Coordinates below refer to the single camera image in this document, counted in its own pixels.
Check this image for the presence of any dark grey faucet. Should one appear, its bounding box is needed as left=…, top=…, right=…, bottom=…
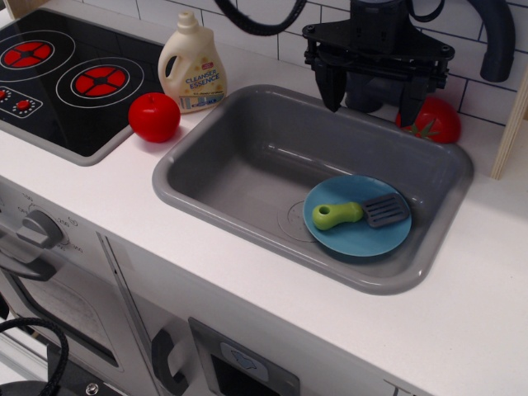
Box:
left=346, top=1, right=516, bottom=112

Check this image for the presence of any red toy tomato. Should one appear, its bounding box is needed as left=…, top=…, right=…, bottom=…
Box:
left=395, top=97, right=461, bottom=144

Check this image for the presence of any green handled grey spatula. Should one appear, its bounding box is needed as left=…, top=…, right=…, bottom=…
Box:
left=312, top=193, right=410, bottom=231

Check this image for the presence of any wooden side post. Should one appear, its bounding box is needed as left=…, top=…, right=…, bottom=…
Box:
left=490, top=68, right=527, bottom=180

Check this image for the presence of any dark grey cabinet handle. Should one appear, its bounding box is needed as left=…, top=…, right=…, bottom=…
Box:
left=151, top=329, right=189, bottom=396

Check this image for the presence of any black cable lower left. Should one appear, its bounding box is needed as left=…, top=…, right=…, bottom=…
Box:
left=0, top=317, right=70, bottom=396

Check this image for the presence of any grey oven knob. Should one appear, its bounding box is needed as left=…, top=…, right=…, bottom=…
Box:
left=16, top=210, right=64, bottom=248

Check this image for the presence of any white toy oven door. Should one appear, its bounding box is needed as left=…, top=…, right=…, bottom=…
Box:
left=1, top=180, right=158, bottom=395

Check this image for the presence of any black braided cable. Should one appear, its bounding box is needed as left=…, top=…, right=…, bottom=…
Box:
left=212, top=0, right=446, bottom=36

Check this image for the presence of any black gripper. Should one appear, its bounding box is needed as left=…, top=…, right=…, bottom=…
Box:
left=303, top=1, right=455, bottom=125

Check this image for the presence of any grey dishwasher panel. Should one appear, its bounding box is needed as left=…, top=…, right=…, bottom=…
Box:
left=188, top=318, right=300, bottom=396

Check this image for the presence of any blue plate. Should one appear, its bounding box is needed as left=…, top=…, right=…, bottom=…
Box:
left=303, top=175, right=412, bottom=257

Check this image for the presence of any grey oven door handle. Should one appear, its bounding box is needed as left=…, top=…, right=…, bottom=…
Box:
left=1, top=234, right=57, bottom=281

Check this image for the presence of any red toy apple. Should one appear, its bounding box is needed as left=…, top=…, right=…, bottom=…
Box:
left=128, top=92, right=181, bottom=143

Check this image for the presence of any black toy stovetop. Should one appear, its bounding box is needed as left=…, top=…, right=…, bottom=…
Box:
left=1, top=9, right=162, bottom=166

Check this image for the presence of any cream cleanser bottle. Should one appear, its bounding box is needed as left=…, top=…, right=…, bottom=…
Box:
left=158, top=11, right=227, bottom=114

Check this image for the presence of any grey plastic sink basin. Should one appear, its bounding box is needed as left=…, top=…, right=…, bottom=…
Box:
left=153, top=85, right=474, bottom=295

